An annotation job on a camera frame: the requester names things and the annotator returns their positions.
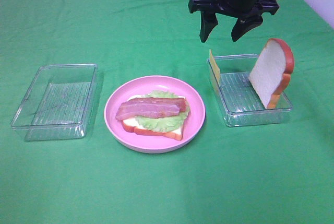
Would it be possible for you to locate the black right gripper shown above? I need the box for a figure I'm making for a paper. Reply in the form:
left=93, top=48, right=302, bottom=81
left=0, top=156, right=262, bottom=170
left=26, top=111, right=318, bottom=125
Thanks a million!
left=188, top=0, right=279, bottom=43

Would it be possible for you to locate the yellow toy cheese slice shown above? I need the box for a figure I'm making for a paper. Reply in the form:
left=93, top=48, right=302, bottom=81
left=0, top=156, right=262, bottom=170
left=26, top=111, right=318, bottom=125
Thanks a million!
left=209, top=49, right=220, bottom=85

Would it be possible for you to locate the toy bread slice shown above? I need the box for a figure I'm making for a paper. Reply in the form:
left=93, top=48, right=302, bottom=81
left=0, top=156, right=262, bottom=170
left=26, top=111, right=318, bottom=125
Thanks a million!
left=118, top=97, right=184, bottom=140
left=248, top=38, right=295, bottom=109

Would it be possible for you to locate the toy bacon strip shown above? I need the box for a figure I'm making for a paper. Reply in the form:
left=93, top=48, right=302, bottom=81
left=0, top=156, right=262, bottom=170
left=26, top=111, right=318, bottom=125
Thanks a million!
left=115, top=100, right=180, bottom=120
left=131, top=97, right=186, bottom=112

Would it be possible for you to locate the green toy lettuce leaf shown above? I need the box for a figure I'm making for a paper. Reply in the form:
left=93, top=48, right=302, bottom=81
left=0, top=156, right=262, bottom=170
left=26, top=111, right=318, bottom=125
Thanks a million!
left=131, top=90, right=190, bottom=133

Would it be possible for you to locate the clear right plastic tray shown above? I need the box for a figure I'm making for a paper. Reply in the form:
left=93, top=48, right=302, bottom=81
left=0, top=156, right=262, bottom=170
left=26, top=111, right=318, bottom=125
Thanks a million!
left=207, top=54, right=292, bottom=127

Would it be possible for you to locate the clear plastic tray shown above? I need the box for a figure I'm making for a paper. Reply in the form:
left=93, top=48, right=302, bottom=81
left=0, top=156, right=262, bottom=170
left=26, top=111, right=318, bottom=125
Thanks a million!
left=10, top=64, right=98, bottom=141
left=207, top=54, right=292, bottom=127

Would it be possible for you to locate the green tablecloth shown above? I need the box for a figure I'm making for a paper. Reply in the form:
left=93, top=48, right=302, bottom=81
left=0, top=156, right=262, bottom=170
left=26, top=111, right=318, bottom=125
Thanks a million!
left=1, top=0, right=333, bottom=223

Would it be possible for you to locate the pink round plate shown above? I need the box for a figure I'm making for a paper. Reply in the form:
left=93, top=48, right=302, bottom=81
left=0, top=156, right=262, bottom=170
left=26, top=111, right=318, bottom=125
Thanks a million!
left=104, top=75, right=206, bottom=154

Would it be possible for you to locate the clear left plastic tray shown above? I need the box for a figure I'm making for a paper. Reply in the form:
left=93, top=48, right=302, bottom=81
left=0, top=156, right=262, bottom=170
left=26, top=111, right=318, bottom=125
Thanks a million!
left=10, top=64, right=98, bottom=141

